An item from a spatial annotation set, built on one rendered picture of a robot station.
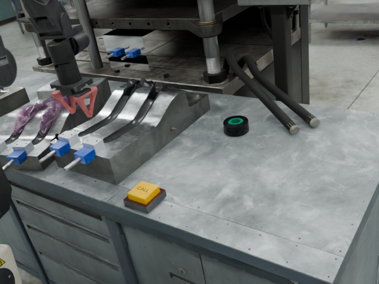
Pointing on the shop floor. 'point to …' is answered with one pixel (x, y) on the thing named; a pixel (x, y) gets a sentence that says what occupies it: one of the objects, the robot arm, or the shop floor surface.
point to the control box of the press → (280, 36)
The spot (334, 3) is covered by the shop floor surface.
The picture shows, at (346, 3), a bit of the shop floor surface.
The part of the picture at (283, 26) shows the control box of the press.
